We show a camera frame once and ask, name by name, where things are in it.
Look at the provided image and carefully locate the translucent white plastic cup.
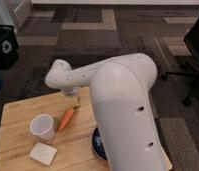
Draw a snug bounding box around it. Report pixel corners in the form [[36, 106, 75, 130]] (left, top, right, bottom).
[[29, 114, 55, 140]]

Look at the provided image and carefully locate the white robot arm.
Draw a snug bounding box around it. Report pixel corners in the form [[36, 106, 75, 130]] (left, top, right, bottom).
[[45, 53, 168, 171]]

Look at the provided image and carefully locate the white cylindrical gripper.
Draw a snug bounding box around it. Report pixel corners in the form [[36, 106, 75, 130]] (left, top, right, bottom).
[[62, 87, 81, 106]]

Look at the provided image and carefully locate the dark blue patterned bowl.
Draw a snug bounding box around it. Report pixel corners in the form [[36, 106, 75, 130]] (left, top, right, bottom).
[[92, 128, 107, 160]]

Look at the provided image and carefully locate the orange pepper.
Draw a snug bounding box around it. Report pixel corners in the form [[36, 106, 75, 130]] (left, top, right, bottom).
[[57, 107, 78, 132]]

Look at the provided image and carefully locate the black recycling bin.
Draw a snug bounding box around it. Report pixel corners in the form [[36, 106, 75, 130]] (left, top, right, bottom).
[[0, 24, 19, 70]]

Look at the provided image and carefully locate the white sponge block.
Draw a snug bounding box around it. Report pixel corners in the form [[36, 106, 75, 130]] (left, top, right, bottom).
[[29, 143, 57, 166]]

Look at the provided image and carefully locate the black office chair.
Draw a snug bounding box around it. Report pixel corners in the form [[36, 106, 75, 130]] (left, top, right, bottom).
[[161, 17, 199, 106]]

